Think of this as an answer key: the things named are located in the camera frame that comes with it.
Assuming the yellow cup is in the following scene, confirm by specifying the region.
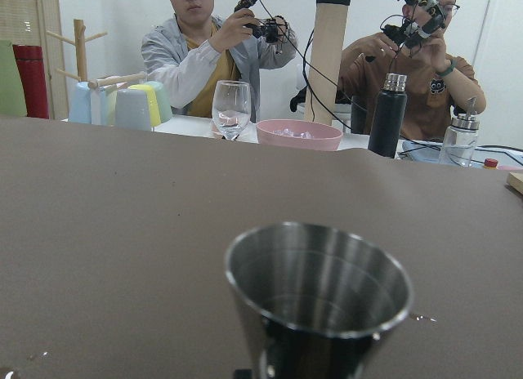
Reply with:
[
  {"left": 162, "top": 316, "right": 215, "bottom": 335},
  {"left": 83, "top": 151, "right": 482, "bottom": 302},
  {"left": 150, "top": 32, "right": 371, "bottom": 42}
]
[{"left": 129, "top": 82, "right": 161, "bottom": 128}]

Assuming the steel double jigger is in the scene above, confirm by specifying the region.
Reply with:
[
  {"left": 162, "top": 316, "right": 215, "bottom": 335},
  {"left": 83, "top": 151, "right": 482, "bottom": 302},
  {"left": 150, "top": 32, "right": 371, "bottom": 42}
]
[{"left": 225, "top": 221, "right": 413, "bottom": 378}]

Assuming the empty wine glass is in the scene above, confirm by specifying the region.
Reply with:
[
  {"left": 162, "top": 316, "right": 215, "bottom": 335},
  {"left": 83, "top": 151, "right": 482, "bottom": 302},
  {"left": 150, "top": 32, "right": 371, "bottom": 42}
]
[{"left": 212, "top": 80, "right": 252, "bottom": 140}]

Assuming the light blue cup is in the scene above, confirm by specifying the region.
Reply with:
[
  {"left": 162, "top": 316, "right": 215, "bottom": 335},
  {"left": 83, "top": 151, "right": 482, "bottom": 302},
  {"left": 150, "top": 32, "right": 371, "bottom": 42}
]
[{"left": 68, "top": 82, "right": 100, "bottom": 125}]

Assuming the red thermos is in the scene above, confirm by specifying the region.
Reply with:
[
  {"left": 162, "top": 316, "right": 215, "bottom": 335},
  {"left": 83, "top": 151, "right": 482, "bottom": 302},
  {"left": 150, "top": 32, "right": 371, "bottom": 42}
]
[{"left": 12, "top": 45, "right": 49, "bottom": 119}]

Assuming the green cup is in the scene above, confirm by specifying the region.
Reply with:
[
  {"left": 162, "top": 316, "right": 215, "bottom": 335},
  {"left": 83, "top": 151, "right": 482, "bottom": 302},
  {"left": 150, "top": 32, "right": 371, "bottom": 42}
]
[{"left": 146, "top": 81, "right": 172, "bottom": 127}]

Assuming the person in brown shirt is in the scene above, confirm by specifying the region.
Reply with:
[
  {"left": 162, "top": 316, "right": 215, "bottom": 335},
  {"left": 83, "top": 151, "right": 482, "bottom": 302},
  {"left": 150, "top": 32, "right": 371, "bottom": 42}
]
[{"left": 337, "top": 0, "right": 487, "bottom": 142}]

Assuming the aluminium frame post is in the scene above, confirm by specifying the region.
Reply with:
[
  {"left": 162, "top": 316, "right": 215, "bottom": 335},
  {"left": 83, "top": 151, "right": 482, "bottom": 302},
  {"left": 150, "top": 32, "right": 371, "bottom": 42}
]
[{"left": 304, "top": 3, "right": 348, "bottom": 125}]

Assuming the pink bowl with ice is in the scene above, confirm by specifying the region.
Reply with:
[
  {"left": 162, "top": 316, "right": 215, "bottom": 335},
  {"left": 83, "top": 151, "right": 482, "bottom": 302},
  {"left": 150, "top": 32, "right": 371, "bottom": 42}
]
[{"left": 256, "top": 119, "right": 343, "bottom": 151}]

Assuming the wooden cup tree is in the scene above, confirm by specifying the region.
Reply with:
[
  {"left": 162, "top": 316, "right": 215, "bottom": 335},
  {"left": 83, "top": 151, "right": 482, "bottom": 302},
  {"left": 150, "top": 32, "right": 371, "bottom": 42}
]
[{"left": 45, "top": 19, "right": 147, "bottom": 90}]

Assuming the bamboo cutting board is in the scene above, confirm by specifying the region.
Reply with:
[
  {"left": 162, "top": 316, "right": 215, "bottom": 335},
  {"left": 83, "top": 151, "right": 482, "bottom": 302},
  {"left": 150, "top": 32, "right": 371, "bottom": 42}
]
[{"left": 506, "top": 172, "right": 523, "bottom": 194}]

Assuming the grey cup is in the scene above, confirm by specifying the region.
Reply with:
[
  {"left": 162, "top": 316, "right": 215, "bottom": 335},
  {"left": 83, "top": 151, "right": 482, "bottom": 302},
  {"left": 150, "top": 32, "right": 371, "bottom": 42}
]
[{"left": 115, "top": 88, "right": 151, "bottom": 132}]

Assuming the glass oil dispenser bottle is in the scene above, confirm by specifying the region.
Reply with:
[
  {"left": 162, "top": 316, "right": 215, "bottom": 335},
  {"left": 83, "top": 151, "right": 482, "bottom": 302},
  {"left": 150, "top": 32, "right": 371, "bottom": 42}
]
[{"left": 439, "top": 96, "right": 480, "bottom": 167}]

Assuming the black water bottle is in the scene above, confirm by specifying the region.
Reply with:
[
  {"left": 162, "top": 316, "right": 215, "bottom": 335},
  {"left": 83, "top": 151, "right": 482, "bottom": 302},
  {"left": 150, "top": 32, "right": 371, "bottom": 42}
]
[{"left": 368, "top": 73, "right": 408, "bottom": 158}]

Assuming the person in grey jacket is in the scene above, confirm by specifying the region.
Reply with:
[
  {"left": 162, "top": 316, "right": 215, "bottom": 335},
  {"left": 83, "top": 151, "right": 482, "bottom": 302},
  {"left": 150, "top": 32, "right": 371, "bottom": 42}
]
[{"left": 141, "top": 0, "right": 297, "bottom": 122}]

